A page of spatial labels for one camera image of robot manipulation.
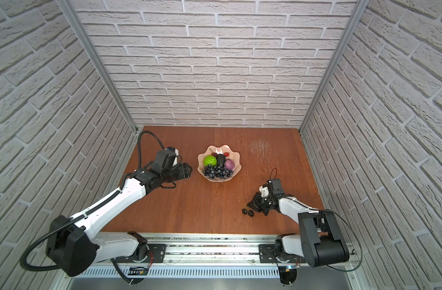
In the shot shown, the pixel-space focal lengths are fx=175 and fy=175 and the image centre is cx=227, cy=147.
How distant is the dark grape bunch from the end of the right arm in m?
0.20

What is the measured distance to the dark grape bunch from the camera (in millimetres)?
917

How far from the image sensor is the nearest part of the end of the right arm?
2.22ft
